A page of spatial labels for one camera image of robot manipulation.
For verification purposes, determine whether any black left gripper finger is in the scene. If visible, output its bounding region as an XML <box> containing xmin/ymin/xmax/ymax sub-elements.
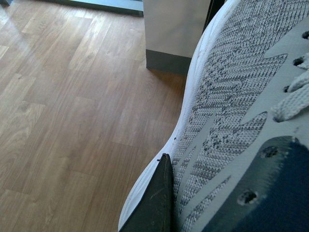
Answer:
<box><xmin>118</xmin><ymin>153</ymin><xmax>173</xmax><ymax>232</ymax></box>

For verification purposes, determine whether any grey knit sneaker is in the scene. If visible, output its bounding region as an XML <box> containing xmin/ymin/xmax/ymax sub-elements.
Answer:
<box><xmin>117</xmin><ymin>0</ymin><xmax>309</xmax><ymax>232</ymax></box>

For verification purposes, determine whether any black metal shoe rack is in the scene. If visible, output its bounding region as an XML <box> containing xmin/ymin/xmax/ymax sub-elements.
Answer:
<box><xmin>202</xmin><ymin>0</ymin><xmax>225</xmax><ymax>32</ymax></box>

